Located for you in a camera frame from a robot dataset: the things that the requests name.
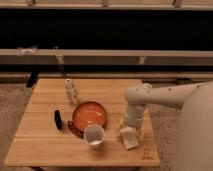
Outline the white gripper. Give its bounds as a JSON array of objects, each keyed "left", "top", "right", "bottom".
[{"left": 119, "top": 104, "right": 147, "bottom": 140}]

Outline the black eraser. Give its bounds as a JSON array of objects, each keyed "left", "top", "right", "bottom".
[{"left": 54, "top": 110, "right": 62, "bottom": 130}]

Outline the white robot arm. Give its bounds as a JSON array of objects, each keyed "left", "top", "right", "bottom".
[{"left": 122, "top": 81, "right": 213, "bottom": 171}]

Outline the white ceramic cup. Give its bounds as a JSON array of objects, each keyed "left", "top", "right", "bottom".
[{"left": 84, "top": 124, "right": 105, "bottom": 149}]

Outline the white sponge block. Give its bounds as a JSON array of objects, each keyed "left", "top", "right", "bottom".
[{"left": 120, "top": 127, "right": 139, "bottom": 150}]

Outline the orange plate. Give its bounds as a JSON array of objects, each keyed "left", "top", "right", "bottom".
[{"left": 72, "top": 101, "right": 107, "bottom": 131}]

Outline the wooden table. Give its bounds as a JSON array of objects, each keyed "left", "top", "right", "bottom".
[{"left": 5, "top": 79, "right": 160, "bottom": 167}]

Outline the grey metal rail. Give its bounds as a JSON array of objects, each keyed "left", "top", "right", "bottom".
[{"left": 0, "top": 49, "right": 213, "bottom": 66}]

